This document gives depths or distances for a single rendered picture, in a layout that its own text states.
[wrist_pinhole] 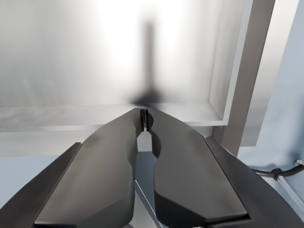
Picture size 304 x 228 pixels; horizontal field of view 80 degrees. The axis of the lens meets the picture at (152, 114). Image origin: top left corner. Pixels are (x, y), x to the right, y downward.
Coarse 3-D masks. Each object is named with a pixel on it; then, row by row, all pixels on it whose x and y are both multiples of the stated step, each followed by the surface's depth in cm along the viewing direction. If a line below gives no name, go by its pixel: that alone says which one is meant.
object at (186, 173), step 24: (168, 120) 10; (168, 144) 8; (192, 144) 8; (168, 168) 7; (192, 168) 7; (216, 168) 7; (168, 192) 6; (192, 192) 6; (216, 192) 6; (168, 216) 6; (192, 216) 6; (216, 216) 5; (240, 216) 5
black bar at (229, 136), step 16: (256, 0) 11; (272, 0) 11; (256, 16) 11; (256, 32) 12; (256, 48) 12; (240, 64) 13; (256, 64) 13; (240, 80) 13; (240, 96) 14; (240, 112) 14; (224, 128) 15; (240, 128) 15; (224, 144) 16
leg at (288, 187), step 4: (280, 176) 125; (284, 176) 125; (280, 180) 123; (284, 180) 122; (284, 184) 120; (288, 184) 119; (284, 188) 120; (288, 188) 117; (292, 188) 116; (288, 192) 117; (292, 192) 114; (296, 192) 113; (292, 196) 113; (296, 196) 111; (300, 196) 111; (296, 200) 110; (300, 200) 109; (300, 204) 108; (300, 208) 107
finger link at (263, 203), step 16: (208, 144) 8; (224, 160) 7; (240, 176) 7; (256, 176) 6; (240, 192) 6; (256, 192) 6; (272, 192) 6; (256, 208) 5; (272, 208) 5; (288, 208) 5; (208, 224) 5; (224, 224) 5; (240, 224) 5; (256, 224) 5; (272, 224) 5; (288, 224) 5
